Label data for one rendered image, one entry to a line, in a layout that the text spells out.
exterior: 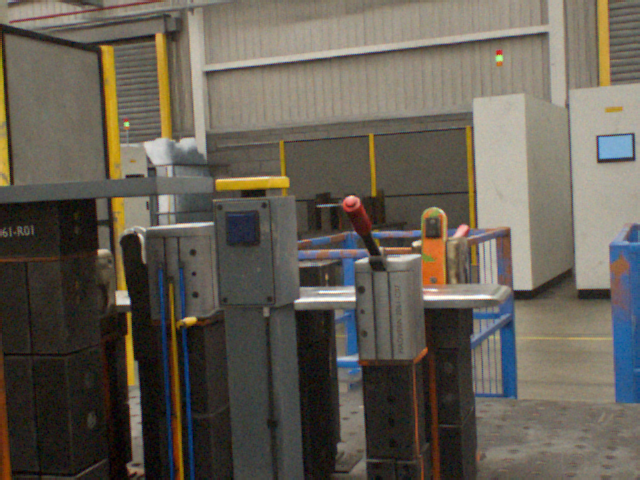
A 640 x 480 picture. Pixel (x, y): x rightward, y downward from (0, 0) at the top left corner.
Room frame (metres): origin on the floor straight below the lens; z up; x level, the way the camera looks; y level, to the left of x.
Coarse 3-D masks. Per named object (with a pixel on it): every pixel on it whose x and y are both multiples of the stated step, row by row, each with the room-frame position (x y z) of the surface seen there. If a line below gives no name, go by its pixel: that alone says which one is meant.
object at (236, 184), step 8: (216, 184) 0.92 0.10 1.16; (224, 184) 0.92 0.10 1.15; (232, 184) 0.92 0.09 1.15; (240, 184) 0.91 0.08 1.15; (248, 184) 0.91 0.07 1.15; (256, 184) 0.91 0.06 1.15; (264, 184) 0.91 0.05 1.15; (272, 184) 0.91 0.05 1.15; (280, 184) 0.93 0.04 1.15; (288, 184) 0.96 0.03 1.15; (248, 192) 0.93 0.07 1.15; (256, 192) 0.93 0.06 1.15; (264, 192) 0.94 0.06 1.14
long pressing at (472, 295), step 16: (304, 288) 1.34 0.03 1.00; (320, 288) 1.33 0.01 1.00; (336, 288) 1.32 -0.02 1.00; (352, 288) 1.31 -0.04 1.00; (432, 288) 1.25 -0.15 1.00; (448, 288) 1.24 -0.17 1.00; (464, 288) 1.23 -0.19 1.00; (480, 288) 1.22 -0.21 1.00; (496, 288) 1.21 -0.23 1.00; (128, 304) 1.26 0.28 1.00; (304, 304) 1.18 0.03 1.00; (320, 304) 1.17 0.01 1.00; (336, 304) 1.17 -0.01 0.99; (352, 304) 1.16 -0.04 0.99; (432, 304) 1.13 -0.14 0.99; (448, 304) 1.12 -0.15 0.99; (464, 304) 1.12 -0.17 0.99; (480, 304) 1.12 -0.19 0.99; (496, 304) 1.12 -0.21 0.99
